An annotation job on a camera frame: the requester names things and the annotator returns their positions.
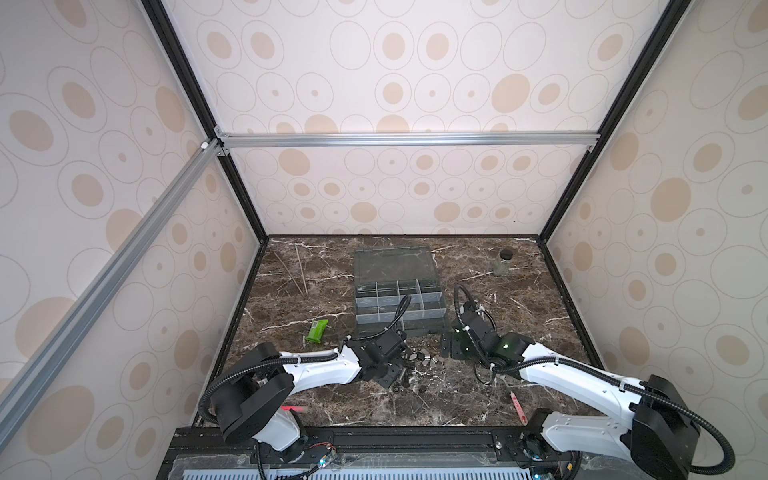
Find diagonal aluminium rail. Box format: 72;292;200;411
1;138;223;449

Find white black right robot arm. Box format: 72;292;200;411
452;284;736;479

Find black base frame rail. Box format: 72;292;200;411
157;427;645;479

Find green plastic object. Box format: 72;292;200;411
305;319;328;344

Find pile of nuts and screws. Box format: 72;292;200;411
395;349;446;390

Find small glass jar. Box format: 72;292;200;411
492;247;514;277

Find clear plastic organizer box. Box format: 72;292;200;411
354;245;447;337

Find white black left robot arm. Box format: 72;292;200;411
198;295;411;455

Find pink handled metal spoon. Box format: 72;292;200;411
510;392;528;425

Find horizontal aluminium rail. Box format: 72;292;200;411
220;131;600;149

